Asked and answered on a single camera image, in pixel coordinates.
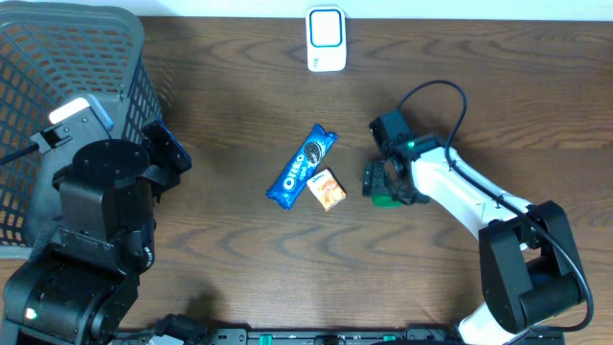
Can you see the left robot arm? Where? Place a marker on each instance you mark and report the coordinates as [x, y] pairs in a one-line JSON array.
[[83, 274]]

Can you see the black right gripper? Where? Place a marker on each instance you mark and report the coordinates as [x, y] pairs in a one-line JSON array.
[[374, 182]]

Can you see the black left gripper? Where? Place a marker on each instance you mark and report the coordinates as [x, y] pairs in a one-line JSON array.
[[170, 153]]

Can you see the white barcode scanner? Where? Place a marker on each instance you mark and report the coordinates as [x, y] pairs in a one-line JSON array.
[[326, 39]]

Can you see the grey plastic shopping basket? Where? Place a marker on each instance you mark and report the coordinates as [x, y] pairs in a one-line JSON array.
[[50, 54]]

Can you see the small orange snack packet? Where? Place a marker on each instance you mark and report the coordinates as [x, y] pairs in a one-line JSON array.
[[326, 189]]

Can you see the green lidded white jar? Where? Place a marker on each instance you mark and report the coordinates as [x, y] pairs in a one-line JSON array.
[[386, 201]]

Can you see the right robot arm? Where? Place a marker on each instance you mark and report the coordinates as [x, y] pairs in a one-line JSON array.
[[529, 263]]

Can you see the blue Oreo cookie pack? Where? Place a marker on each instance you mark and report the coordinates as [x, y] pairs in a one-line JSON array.
[[301, 167]]

